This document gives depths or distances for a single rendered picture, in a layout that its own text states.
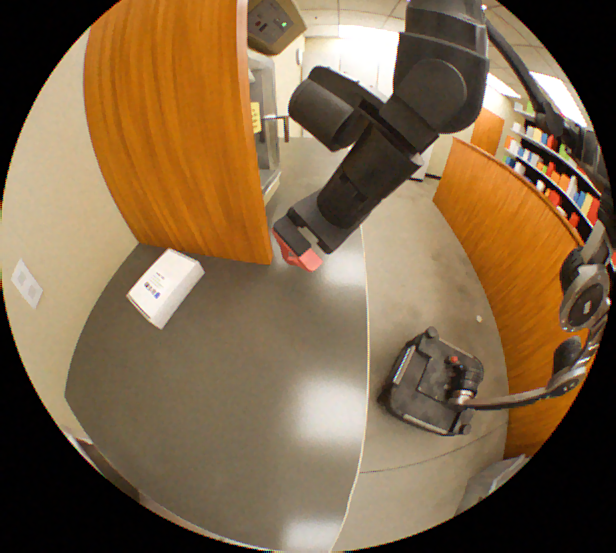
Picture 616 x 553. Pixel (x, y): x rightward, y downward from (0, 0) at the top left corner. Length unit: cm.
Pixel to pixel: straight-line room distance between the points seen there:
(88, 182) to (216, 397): 62
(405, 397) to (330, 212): 104
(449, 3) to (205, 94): 27
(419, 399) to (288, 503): 93
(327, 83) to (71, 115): 65
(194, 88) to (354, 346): 45
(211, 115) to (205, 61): 8
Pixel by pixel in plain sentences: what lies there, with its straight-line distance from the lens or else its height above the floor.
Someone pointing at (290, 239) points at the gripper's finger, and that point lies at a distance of 19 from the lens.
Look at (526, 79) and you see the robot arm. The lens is 73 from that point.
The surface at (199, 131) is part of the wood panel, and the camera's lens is 30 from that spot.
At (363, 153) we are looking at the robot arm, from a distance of 15.
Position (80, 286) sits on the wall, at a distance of 68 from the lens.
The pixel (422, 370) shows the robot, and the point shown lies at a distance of 118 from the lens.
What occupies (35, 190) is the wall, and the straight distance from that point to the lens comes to 64.
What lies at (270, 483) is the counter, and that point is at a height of 94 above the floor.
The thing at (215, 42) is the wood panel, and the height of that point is 134.
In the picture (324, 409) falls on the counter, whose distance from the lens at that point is 30.
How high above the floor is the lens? 124
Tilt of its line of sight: 44 degrees down
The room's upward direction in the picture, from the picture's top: straight up
